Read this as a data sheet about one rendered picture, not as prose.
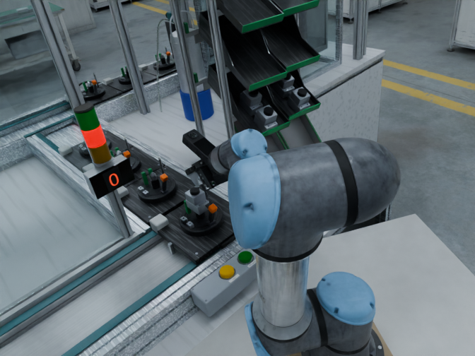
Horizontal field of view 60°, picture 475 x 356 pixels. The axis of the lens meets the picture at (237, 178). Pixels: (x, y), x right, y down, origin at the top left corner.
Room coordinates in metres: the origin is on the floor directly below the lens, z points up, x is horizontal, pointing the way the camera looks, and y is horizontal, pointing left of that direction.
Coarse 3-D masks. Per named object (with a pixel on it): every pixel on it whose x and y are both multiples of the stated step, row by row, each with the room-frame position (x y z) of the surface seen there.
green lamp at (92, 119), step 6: (78, 114) 0.96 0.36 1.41; (84, 114) 0.96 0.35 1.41; (90, 114) 0.96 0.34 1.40; (96, 114) 0.98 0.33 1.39; (78, 120) 0.96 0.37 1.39; (84, 120) 0.95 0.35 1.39; (90, 120) 0.96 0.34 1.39; (96, 120) 0.97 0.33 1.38; (84, 126) 0.96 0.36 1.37; (90, 126) 0.96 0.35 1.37; (96, 126) 0.96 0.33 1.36
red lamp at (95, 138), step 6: (84, 132) 0.96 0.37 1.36; (90, 132) 0.96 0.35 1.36; (96, 132) 0.96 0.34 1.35; (102, 132) 0.98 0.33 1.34; (84, 138) 0.97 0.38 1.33; (90, 138) 0.95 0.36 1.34; (96, 138) 0.96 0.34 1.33; (102, 138) 0.97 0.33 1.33; (90, 144) 0.96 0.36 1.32; (96, 144) 0.96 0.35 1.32; (102, 144) 0.96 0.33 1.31
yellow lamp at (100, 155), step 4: (104, 144) 0.97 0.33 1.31; (88, 148) 0.96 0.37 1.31; (92, 148) 0.96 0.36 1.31; (96, 148) 0.95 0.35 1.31; (100, 148) 0.96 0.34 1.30; (104, 148) 0.96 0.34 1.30; (108, 148) 0.98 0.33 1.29; (92, 152) 0.96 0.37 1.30; (96, 152) 0.95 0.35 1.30; (100, 152) 0.96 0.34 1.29; (104, 152) 0.96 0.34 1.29; (108, 152) 0.97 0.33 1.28; (92, 156) 0.96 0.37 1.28; (96, 156) 0.95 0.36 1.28; (100, 156) 0.96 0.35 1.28; (104, 156) 0.96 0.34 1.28; (108, 156) 0.97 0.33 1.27; (96, 160) 0.96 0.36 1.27; (100, 160) 0.95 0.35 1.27; (104, 160) 0.96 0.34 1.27; (108, 160) 0.96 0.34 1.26
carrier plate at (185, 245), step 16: (208, 192) 1.15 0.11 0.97; (176, 208) 1.09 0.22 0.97; (224, 208) 1.05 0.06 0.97; (176, 224) 1.01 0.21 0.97; (224, 224) 0.97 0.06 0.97; (176, 240) 0.93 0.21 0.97; (192, 240) 0.92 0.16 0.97; (208, 240) 0.91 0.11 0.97; (224, 240) 0.90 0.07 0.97; (192, 256) 0.85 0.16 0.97; (208, 256) 0.86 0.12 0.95
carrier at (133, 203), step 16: (160, 160) 1.26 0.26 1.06; (144, 176) 1.22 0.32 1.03; (176, 176) 1.28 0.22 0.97; (128, 192) 1.22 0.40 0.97; (144, 192) 1.16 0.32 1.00; (160, 192) 1.16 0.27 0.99; (176, 192) 1.18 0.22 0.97; (128, 208) 1.14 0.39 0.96; (144, 208) 1.11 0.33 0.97; (160, 208) 1.10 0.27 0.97
